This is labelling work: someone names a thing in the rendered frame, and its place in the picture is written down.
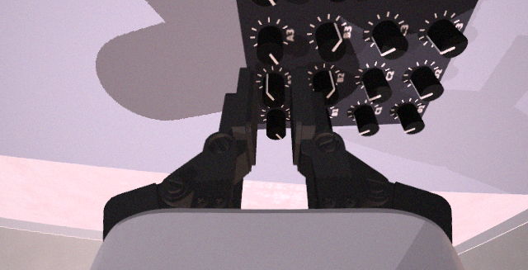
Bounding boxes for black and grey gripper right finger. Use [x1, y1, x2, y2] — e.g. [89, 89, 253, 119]
[290, 67, 453, 244]

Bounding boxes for black knob box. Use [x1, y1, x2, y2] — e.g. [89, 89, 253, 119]
[236, 0, 478, 140]

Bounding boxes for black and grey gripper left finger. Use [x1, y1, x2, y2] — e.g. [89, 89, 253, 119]
[103, 68, 258, 240]

